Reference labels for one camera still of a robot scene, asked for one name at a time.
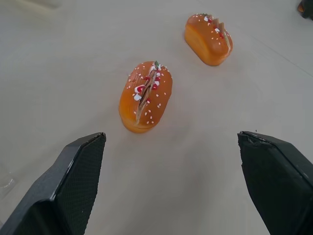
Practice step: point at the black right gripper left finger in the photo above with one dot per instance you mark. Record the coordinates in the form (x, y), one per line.
(61, 191)

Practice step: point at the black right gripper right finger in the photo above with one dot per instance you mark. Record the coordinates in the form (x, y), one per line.
(274, 181)

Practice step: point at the orange sesame sandwich bread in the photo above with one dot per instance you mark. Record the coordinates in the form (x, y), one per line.
(203, 40)
(162, 94)

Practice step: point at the cola bottle red cap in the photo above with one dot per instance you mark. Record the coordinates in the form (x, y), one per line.
(305, 8)

